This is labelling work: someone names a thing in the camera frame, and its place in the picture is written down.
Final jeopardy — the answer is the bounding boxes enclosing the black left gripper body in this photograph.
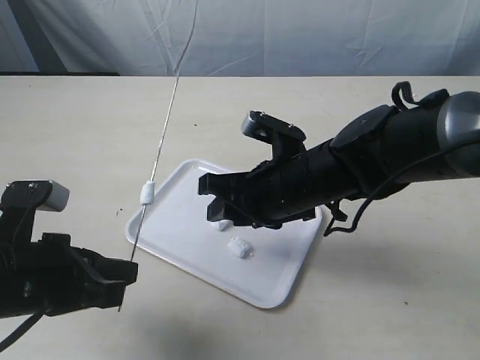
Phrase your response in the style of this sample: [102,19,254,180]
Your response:
[1,233,98,317]

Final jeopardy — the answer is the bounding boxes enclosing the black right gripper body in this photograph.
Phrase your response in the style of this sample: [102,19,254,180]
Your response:
[220,157,323,229]

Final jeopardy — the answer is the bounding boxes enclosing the white marshmallow piece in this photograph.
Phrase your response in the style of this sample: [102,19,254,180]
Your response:
[212,220,231,232]
[139,180,155,206]
[227,236,252,259]

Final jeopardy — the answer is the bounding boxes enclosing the thin metal skewer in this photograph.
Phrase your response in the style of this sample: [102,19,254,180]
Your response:
[116,0,200,313]

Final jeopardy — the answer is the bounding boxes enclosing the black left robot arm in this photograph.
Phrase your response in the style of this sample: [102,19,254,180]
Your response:
[1,233,139,318]

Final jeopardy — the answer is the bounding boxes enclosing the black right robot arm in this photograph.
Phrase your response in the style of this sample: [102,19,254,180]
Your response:
[198,90,479,230]

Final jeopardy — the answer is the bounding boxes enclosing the white rectangular plastic tray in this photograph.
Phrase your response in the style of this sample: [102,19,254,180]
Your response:
[125,159,323,309]

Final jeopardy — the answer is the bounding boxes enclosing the white backdrop curtain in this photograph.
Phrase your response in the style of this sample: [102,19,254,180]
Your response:
[1,1,479,77]

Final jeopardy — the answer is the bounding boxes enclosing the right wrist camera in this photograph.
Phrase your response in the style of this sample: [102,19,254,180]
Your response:
[241,110,306,163]

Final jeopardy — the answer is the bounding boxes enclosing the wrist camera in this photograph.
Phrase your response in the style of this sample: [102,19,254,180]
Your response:
[1,179,71,245]
[241,110,306,163]

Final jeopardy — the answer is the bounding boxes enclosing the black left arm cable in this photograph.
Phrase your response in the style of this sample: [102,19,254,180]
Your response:
[0,310,44,352]

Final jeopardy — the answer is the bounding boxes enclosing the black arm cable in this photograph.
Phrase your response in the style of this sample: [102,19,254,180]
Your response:
[324,145,480,238]
[0,310,44,352]

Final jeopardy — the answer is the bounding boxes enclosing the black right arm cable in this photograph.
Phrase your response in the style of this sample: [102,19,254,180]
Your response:
[324,145,480,238]

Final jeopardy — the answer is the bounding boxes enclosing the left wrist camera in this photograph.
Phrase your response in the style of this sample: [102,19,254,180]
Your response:
[1,179,71,245]

